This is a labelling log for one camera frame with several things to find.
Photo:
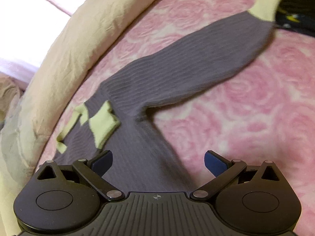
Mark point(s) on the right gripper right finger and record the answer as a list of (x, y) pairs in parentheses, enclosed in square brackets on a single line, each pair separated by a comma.
[(225, 172)]

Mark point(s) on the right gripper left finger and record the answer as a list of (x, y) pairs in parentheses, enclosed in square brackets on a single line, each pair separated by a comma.
[(92, 172)]

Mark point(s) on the purple cream knit cardigan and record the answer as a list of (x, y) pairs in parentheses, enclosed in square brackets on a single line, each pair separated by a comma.
[(115, 118)]

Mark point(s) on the pink floral bed blanket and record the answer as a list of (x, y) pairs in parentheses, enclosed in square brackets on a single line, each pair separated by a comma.
[(266, 112)]

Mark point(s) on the rolled grey pink duvet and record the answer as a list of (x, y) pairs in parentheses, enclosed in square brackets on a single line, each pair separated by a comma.
[(90, 31)]

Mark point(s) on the navy floral folded garment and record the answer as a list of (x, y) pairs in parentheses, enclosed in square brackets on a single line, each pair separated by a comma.
[(296, 16)]

